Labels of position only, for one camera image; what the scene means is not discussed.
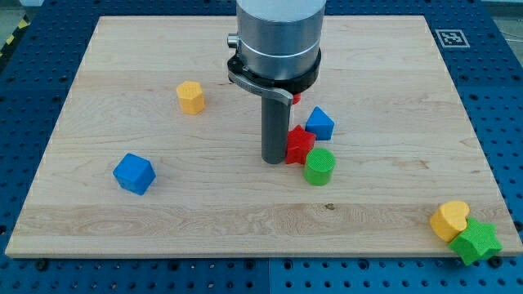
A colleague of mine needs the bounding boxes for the red star block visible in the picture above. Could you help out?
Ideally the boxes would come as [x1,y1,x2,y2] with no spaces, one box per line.
[285,125,315,164]

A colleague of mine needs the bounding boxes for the black tool mount with lever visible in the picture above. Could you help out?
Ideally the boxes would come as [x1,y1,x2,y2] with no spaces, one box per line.
[227,33,321,105]

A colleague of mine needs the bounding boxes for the yellow hexagon block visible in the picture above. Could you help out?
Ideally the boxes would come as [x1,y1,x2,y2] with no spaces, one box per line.
[176,81,205,115]

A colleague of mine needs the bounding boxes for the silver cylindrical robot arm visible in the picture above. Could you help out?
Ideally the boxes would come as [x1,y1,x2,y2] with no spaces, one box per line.
[227,0,326,164]

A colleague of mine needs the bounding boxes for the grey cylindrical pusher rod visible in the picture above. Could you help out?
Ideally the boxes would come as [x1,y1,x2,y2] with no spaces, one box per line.
[261,98,292,164]

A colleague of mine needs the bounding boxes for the small red block behind arm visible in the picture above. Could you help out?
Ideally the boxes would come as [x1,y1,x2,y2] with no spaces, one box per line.
[293,93,302,105]

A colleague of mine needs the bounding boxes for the wooden board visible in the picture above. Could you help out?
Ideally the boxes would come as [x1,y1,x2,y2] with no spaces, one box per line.
[6,16,522,259]

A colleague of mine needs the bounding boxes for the blue triangle block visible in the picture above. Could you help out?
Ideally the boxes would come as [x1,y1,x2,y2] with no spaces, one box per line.
[306,106,335,140]

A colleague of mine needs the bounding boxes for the green cylinder block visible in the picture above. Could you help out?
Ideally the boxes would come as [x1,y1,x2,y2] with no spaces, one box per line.
[303,148,336,186]

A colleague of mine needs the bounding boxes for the blue cube block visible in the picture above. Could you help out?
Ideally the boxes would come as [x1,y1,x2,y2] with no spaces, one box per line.
[113,154,156,195]

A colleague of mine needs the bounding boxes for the green star block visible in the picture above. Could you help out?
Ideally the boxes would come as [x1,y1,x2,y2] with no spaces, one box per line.
[449,217,503,266]

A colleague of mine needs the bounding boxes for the yellow black hazard tape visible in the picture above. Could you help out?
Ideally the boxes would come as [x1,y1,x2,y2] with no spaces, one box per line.
[1,15,31,60]

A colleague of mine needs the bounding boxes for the yellow heart block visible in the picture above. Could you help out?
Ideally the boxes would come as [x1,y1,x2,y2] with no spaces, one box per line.
[429,201,470,243]

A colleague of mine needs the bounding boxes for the white fiducial marker tag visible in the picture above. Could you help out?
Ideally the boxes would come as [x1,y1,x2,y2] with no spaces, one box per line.
[435,29,470,48]

